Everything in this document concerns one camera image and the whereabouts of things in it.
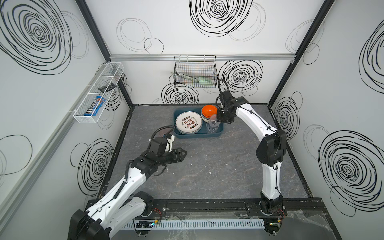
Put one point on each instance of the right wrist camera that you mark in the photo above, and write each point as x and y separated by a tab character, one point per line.
226	97

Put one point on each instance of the clear glass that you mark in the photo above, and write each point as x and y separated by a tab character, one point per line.
213	122
211	129

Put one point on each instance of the black front rail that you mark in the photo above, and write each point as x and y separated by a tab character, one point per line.
251	207

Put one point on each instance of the metal tongs in basket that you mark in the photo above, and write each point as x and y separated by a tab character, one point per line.
186	77

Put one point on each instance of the teal plastic bin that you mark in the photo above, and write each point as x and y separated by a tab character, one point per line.
202	133

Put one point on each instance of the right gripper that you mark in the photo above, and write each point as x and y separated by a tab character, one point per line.
225	117

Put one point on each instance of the orange bowl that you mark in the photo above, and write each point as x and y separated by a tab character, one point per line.
209	110

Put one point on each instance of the black remote in basket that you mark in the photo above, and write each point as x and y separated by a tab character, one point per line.
107	88

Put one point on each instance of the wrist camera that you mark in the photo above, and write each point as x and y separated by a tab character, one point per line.
162	145
226	97

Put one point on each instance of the green item in basket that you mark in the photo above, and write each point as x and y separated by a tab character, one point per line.
206	81

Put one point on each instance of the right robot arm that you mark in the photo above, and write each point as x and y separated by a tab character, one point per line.
270	151

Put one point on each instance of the white slotted cable duct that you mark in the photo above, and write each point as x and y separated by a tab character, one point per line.
215	224

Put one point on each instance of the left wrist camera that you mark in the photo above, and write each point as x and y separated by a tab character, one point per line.
162	145

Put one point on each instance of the blue candy packet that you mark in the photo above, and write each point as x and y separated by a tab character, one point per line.
95	106

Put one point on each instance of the black wire basket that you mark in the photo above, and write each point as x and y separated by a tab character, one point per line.
195	66

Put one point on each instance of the white wire shelf basket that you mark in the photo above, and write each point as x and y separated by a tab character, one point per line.
110	72

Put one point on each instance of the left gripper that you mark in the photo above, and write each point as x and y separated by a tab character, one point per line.
173	156

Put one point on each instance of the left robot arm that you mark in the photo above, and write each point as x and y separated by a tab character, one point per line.
120	205

